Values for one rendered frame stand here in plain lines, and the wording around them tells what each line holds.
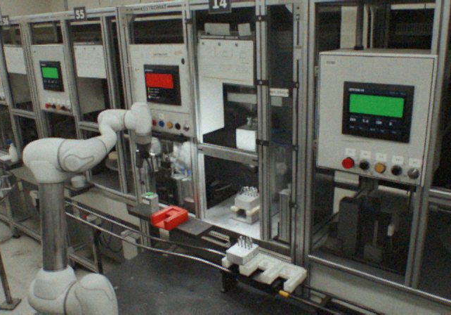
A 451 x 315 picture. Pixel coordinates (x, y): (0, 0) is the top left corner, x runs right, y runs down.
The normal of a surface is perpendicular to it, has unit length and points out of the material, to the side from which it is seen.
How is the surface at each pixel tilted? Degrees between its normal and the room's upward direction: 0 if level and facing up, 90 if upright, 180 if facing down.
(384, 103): 90
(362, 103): 90
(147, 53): 90
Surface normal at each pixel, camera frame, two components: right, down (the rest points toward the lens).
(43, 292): -0.27, 0.04
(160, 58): -0.62, 0.27
